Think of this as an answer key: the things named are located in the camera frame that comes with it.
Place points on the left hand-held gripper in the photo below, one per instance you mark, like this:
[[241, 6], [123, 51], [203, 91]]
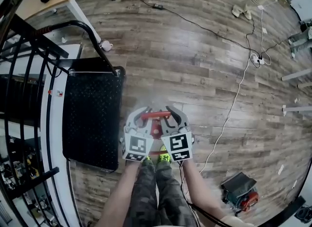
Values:
[[136, 145]]

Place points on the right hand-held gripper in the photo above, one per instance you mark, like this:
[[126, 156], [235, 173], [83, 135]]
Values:
[[178, 144]]

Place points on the black platform cart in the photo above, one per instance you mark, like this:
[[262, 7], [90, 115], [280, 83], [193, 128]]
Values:
[[92, 113]]

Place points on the person's left forearm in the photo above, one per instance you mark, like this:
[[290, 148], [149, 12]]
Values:
[[119, 191]]

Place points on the person's right forearm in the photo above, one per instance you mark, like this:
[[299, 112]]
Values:
[[200, 187]]

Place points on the neon green shoe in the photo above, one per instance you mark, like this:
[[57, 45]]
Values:
[[163, 158], [147, 160]]

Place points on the camouflage trousers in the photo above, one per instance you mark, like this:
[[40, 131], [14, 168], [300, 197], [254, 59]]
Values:
[[168, 191]]

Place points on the white cup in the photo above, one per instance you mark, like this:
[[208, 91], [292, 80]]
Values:
[[106, 45]]

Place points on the small bottle red cap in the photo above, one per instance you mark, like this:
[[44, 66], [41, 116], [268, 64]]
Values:
[[58, 93]]

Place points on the white power strip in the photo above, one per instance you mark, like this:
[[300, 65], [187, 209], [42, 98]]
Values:
[[258, 60]]

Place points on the crumpled white paper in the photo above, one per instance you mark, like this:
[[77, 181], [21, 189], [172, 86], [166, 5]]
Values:
[[64, 40]]

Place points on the black power adapter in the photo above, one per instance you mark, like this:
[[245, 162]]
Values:
[[158, 6]]

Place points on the large white table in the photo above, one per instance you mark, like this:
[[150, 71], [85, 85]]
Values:
[[299, 109]]

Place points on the white charger plug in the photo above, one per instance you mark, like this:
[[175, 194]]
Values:
[[261, 7], [264, 30]]

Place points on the wooden table white legs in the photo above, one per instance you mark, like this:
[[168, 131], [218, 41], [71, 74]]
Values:
[[31, 6]]

